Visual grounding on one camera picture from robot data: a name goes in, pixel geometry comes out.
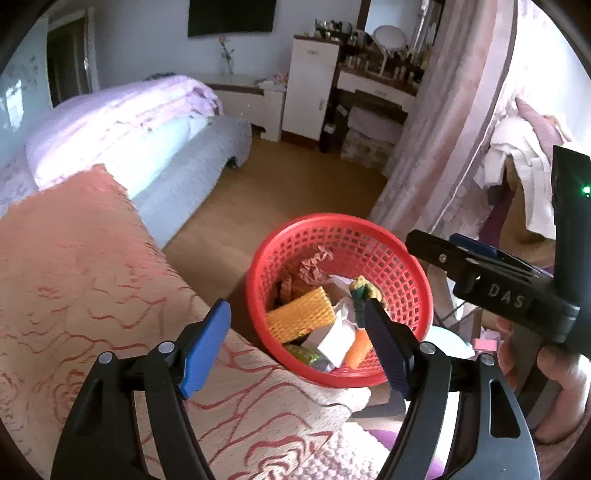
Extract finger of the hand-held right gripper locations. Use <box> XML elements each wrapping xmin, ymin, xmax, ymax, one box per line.
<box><xmin>405</xmin><ymin>229</ymin><xmax>483</xmax><ymax>286</ymax></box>
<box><xmin>449</xmin><ymin>233</ymin><xmax>553</xmax><ymax>278</ymax></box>

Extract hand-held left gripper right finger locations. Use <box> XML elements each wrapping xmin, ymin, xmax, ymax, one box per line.
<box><xmin>362</xmin><ymin>298</ymin><xmax>541</xmax><ymax>480</ymax></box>

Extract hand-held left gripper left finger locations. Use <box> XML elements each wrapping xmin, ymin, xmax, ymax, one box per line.
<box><xmin>50</xmin><ymin>298</ymin><xmax>232</xmax><ymax>480</ymax></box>

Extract orange plastic piece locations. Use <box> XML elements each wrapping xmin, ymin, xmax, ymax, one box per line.
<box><xmin>344</xmin><ymin>329</ymin><xmax>374</xmax><ymax>370</ymax></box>

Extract white paper bag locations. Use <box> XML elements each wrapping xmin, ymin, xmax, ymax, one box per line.
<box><xmin>302</xmin><ymin>318</ymin><xmax>357</xmax><ymax>367</ymax></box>

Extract green and yellow sponge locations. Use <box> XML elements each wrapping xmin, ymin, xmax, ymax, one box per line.
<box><xmin>349</xmin><ymin>276</ymin><xmax>386</xmax><ymax>315</ymax></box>

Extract red plastic mesh basket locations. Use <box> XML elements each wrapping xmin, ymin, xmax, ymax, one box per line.
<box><xmin>246</xmin><ymin>212</ymin><xmax>435</xmax><ymax>388</ymax></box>

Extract green plastic wrapper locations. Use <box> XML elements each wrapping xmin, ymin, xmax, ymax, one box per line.
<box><xmin>284</xmin><ymin>344</ymin><xmax>324</xmax><ymax>368</ymax></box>

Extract small yellow foam net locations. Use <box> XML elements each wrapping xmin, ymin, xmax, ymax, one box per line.
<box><xmin>265</xmin><ymin>286</ymin><xmax>337</xmax><ymax>344</ymax></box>

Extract brown paper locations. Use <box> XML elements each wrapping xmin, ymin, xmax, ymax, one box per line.
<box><xmin>277</xmin><ymin>246</ymin><xmax>334</xmax><ymax>305</ymax></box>

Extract person's right hand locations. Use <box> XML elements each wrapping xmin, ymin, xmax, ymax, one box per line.
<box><xmin>496</xmin><ymin>318</ymin><xmax>591</xmax><ymax>446</ymax></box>

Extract wooden chair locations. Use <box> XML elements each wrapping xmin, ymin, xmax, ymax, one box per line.
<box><xmin>501</xmin><ymin>157</ymin><xmax>559</xmax><ymax>245</ymax></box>

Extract white garment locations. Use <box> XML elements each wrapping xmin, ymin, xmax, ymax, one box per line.
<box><xmin>475</xmin><ymin>115</ymin><xmax>561</xmax><ymax>238</ymax></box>

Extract pink knitted blanket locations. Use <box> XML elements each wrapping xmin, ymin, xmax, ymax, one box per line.
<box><xmin>286</xmin><ymin>422</ymin><xmax>416</xmax><ymax>480</ymax></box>

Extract pink floral curtain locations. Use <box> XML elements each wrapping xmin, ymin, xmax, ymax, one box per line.
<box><xmin>369</xmin><ymin>0</ymin><xmax>527</xmax><ymax>232</ymax></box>

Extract padded dressing stool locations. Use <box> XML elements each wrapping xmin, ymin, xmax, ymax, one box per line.
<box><xmin>341</xmin><ymin>107</ymin><xmax>404</xmax><ymax>169</ymax></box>

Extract pink garment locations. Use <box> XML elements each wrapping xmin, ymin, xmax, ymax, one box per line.
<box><xmin>515</xmin><ymin>96</ymin><xmax>578</xmax><ymax>153</ymax></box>

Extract orange rose pattern blanket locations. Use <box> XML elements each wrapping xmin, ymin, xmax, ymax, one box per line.
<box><xmin>0</xmin><ymin>164</ymin><xmax>370</xmax><ymax>480</ymax></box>

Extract white and brown dressing table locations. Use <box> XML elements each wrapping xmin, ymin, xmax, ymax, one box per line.
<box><xmin>330</xmin><ymin>65</ymin><xmax>419</xmax><ymax>153</ymax></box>

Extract light blue mattress sheet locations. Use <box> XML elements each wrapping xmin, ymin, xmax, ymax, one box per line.
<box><xmin>111</xmin><ymin>117</ymin><xmax>204</xmax><ymax>199</ymax></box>

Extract tall white cabinet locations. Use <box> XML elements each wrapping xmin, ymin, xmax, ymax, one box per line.
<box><xmin>281</xmin><ymin>36</ymin><xmax>342</xmax><ymax>141</ymax></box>

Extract small white nightstand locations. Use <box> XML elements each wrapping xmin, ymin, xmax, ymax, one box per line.
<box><xmin>259</xmin><ymin>83</ymin><xmax>289</xmax><ymax>142</ymax></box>

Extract round white makeup mirror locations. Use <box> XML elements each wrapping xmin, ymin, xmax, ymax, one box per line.
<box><xmin>372</xmin><ymin>25</ymin><xmax>408</xmax><ymax>77</ymax></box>

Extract folded pink quilt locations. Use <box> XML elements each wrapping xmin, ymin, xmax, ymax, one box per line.
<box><xmin>25</xmin><ymin>75</ymin><xmax>225</xmax><ymax>191</ymax></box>

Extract brown framed vanity mirror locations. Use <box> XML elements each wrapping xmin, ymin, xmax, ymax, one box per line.
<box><xmin>360</xmin><ymin>0</ymin><xmax>444</xmax><ymax>51</ymax></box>

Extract low white cabinet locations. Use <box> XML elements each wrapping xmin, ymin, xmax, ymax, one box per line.
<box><xmin>194</xmin><ymin>74</ymin><xmax>269</xmax><ymax>127</ymax></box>

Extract floral pink bedsheet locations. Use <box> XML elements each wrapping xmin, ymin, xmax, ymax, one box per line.
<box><xmin>0</xmin><ymin>152</ymin><xmax>38</xmax><ymax>217</ymax></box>

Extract pink rose in vase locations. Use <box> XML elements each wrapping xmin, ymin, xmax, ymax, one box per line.
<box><xmin>217</xmin><ymin>34</ymin><xmax>236</xmax><ymax>77</ymax></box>

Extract room door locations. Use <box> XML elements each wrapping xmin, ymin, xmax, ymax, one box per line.
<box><xmin>46</xmin><ymin>7</ymin><xmax>100</xmax><ymax>108</ymax></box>

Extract floral glass door wardrobe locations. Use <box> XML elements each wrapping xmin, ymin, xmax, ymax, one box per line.
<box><xmin>0</xmin><ymin>14</ymin><xmax>54</xmax><ymax>158</ymax></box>

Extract grey bed frame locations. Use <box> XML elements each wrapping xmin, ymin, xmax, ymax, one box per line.
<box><xmin>131</xmin><ymin>115</ymin><xmax>253</xmax><ymax>250</ymax></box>

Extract black wall television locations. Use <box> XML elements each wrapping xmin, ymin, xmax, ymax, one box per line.
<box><xmin>188</xmin><ymin>0</ymin><xmax>277</xmax><ymax>38</ymax></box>

